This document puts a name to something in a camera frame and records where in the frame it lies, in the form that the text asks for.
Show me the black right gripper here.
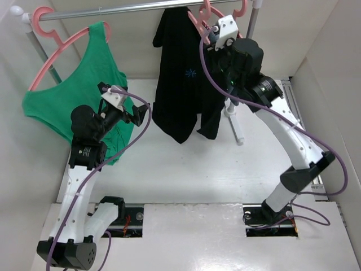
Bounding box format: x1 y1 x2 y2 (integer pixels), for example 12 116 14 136
199 36 243 91

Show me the black t shirt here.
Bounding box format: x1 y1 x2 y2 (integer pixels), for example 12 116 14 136
152 7 225 143

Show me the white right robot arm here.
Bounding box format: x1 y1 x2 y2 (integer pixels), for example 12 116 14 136
208 38 335 223

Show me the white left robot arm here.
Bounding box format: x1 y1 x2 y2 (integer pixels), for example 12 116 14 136
37 100 151 270

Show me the pink hanger with denim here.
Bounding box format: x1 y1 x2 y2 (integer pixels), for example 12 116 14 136
232 0 248 19

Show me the pink hanger with tank top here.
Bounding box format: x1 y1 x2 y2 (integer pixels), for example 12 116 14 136
27 7 111 93

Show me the green tank top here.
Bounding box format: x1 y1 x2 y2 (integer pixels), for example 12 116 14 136
21 22 135 166

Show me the metal clothes rack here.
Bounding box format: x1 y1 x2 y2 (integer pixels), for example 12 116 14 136
10 1 263 145

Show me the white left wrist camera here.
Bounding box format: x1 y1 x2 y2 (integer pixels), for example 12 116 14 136
97 82 127 111

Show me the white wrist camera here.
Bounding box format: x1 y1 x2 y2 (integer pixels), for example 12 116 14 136
97 82 127 111
209 15 239 51

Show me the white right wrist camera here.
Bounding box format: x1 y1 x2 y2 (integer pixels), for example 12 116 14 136
209 15 239 51

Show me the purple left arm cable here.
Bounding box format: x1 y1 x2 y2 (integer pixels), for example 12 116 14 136
45 87 153 271

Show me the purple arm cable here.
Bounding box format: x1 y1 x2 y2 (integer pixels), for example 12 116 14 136
199 25 349 226
45 87 153 271

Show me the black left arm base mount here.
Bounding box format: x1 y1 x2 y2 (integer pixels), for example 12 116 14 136
108 204 144 238

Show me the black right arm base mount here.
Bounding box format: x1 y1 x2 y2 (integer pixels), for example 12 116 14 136
242 204 298 237

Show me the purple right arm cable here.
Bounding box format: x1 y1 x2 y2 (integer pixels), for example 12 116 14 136
199 25 349 226

